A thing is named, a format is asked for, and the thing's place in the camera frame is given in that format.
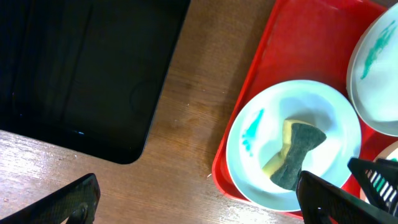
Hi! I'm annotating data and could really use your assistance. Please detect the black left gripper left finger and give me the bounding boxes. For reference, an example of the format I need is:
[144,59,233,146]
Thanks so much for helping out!
[1,173,101,224]

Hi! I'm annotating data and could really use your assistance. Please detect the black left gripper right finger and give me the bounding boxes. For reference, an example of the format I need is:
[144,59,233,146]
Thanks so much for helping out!
[296,171,397,224]

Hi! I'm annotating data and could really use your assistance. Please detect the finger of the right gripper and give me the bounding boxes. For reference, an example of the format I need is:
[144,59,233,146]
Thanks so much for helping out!
[348,158,397,217]

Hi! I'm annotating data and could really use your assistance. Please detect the green yellow sponge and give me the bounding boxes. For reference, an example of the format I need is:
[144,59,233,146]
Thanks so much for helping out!
[262,119,326,191]

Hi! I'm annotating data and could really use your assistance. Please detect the light blue plate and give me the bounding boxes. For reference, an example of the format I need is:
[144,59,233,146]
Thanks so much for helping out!
[226,80,361,212]

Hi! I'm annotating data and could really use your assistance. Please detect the mint green plate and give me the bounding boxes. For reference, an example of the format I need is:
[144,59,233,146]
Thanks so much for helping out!
[346,4,397,137]

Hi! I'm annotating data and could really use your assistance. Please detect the black plastic tray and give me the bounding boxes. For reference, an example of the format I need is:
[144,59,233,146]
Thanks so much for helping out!
[1,0,190,164]

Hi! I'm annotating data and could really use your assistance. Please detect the white plate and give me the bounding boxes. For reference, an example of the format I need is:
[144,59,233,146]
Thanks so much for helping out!
[359,141,398,203]

